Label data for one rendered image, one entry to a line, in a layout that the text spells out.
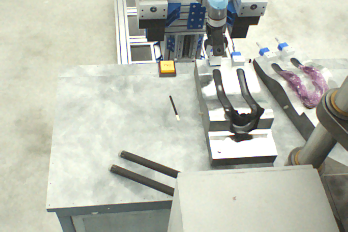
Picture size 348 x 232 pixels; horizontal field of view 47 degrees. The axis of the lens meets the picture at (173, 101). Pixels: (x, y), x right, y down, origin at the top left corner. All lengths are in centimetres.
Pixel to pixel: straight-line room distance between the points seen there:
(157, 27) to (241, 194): 139
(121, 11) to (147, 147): 165
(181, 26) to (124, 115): 71
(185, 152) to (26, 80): 165
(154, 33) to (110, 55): 103
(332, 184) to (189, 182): 44
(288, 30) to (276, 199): 280
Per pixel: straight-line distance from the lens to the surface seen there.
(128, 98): 179
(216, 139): 163
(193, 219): 79
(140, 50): 284
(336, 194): 112
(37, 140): 269
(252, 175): 86
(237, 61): 184
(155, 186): 150
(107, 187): 157
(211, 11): 158
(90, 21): 339
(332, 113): 92
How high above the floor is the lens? 220
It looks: 51 degrees down
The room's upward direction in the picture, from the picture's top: 7 degrees clockwise
